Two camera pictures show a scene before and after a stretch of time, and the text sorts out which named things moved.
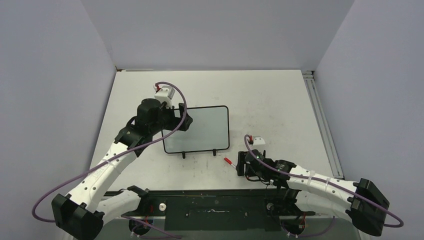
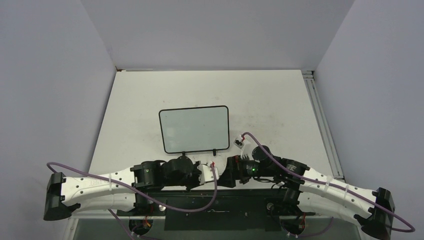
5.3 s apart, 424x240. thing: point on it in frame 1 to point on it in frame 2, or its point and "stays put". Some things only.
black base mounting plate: x=255 y=210 stays put
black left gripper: x=175 y=121 to x=196 y=182
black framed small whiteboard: x=209 y=130 stays put
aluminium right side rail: x=310 y=82 stays put
